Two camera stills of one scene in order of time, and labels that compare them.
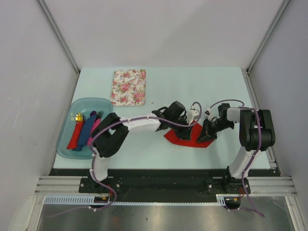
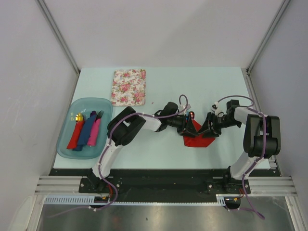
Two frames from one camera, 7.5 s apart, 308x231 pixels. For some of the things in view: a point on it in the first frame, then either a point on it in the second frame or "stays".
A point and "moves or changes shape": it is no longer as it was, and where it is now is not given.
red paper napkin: (196, 129) moves or changes shape
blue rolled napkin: (86, 131) stays
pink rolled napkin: (90, 141) stays
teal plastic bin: (68, 124) stays
